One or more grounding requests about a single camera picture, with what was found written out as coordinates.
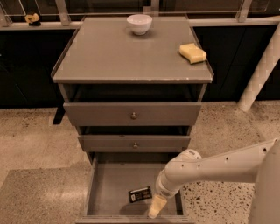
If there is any small yellow black object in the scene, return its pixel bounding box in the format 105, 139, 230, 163
24, 13, 41, 26

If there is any white ceramic bowl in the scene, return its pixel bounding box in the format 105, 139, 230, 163
127, 14, 152, 35

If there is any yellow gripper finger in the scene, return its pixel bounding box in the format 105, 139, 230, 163
148, 194, 167, 219

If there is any yellow sponge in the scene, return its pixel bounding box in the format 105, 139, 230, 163
179, 43, 207, 64

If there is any metal railing ledge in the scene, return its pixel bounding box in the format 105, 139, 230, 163
0, 0, 280, 30

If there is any top grey drawer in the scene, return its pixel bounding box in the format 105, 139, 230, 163
64, 102, 201, 126

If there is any middle grey drawer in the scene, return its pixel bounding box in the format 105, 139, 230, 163
78, 135, 190, 152

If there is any brass top drawer knob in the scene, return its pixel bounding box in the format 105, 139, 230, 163
130, 112, 137, 120

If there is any black rxbar chocolate wrapper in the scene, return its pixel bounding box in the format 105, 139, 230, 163
129, 186, 152, 203

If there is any bottom grey open drawer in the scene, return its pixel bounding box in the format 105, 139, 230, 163
75, 152, 194, 224

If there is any white slanted post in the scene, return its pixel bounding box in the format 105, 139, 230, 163
237, 24, 280, 112

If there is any grey drawer cabinet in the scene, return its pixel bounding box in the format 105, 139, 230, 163
50, 15, 214, 224

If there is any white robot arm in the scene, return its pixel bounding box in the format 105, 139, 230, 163
148, 138, 280, 224

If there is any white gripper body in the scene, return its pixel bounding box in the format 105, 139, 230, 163
155, 170, 182, 199

